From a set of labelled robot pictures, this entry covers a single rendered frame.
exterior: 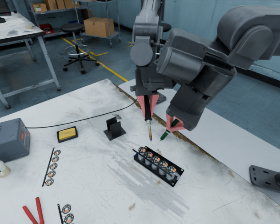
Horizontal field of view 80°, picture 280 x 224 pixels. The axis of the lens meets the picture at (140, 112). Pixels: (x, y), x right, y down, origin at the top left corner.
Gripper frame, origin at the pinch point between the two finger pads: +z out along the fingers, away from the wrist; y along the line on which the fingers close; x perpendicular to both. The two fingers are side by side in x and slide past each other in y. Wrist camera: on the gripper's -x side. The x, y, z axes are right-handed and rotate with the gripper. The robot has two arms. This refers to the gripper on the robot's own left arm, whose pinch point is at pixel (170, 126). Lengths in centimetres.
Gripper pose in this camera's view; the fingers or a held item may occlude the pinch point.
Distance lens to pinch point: 43.4
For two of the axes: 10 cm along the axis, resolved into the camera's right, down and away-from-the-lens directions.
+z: -3.0, 6.0, 7.4
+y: -5.1, 5.6, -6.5
